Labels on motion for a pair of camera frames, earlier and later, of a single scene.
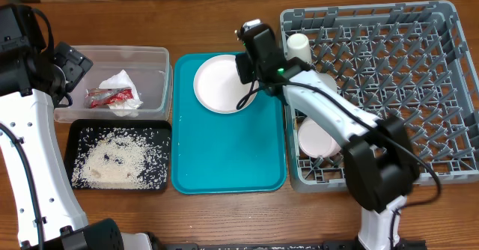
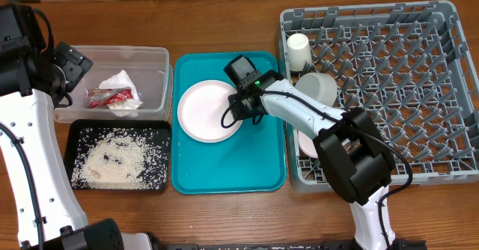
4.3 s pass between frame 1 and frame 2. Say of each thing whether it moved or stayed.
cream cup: stayed
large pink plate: moved
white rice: stayed
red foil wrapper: stayed
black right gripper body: moved
